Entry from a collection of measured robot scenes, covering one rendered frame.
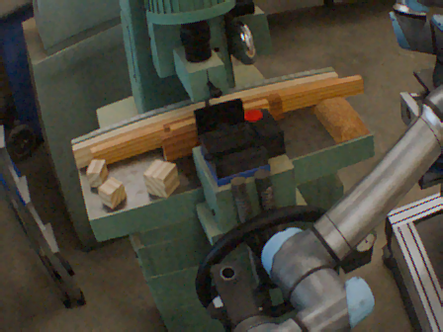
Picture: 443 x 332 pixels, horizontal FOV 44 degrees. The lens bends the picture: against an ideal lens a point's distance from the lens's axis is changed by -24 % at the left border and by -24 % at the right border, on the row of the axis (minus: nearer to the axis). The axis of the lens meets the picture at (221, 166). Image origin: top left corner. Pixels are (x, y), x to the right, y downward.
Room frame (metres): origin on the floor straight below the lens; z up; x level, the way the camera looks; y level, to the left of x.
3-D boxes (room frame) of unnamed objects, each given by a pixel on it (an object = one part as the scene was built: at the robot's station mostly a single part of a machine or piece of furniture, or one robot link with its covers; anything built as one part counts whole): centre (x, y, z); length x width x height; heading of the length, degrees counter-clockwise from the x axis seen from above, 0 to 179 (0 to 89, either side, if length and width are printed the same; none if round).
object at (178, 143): (1.10, 0.00, 0.93); 0.20 x 0.02 x 0.05; 102
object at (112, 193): (0.99, 0.21, 0.92); 0.04 x 0.04 x 0.03; 45
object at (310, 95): (1.17, -0.05, 0.92); 0.62 x 0.02 x 0.04; 102
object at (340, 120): (1.12, -0.26, 0.92); 0.14 x 0.09 x 0.04; 12
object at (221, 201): (0.97, -0.04, 0.92); 0.15 x 0.13 x 0.09; 102
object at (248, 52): (1.31, -0.09, 1.02); 0.12 x 0.03 x 0.12; 12
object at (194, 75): (1.18, 0.01, 1.03); 0.14 x 0.07 x 0.09; 12
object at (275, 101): (1.14, -0.02, 0.93); 0.24 x 0.02 x 0.05; 102
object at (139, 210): (1.05, -0.02, 0.87); 0.61 x 0.30 x 0.06; 102
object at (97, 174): (1.05, 0.24, 0.92); 0.04 x 0.03 x 0.04; 164
